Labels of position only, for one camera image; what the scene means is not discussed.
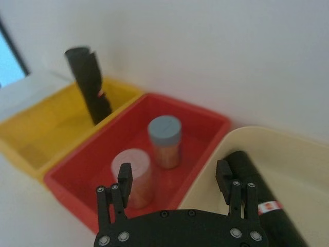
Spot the black cylinder with ribbed side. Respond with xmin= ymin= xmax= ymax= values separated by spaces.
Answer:
xmin=64 ymin=46 xmax=113 ymax=126

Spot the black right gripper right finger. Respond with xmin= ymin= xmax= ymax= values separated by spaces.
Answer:
xmin=215 ymin=159 xmax=259 ymax=226

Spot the cream plastic bin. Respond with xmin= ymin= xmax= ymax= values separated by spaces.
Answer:
xmin=177 ymin=125 xmax=329 ymax=247

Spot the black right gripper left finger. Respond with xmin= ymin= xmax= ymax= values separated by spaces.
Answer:
xmin=95 ymin=163 xmax=133 ymax=234

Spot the yellow plastic bin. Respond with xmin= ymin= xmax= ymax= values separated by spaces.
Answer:
xmin=0 ymin=77 xmax=145 ymax=181

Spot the dark-framed pale blue screen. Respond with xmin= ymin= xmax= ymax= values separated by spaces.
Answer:
xmin=0 ymin=15 xmax=30 ymax=90

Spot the jar with blue lid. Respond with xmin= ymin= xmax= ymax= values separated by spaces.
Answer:
xmin=147 ymin=116 xmax=183 ymax=170

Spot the red plastic bin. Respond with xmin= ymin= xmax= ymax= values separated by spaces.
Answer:
xmin=43 ymin=92 xmax=231 ymax=234

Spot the black cylinder with red-white label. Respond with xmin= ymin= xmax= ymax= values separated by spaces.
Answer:
xmin=223 ymin=150 xmax=309 ymax=247

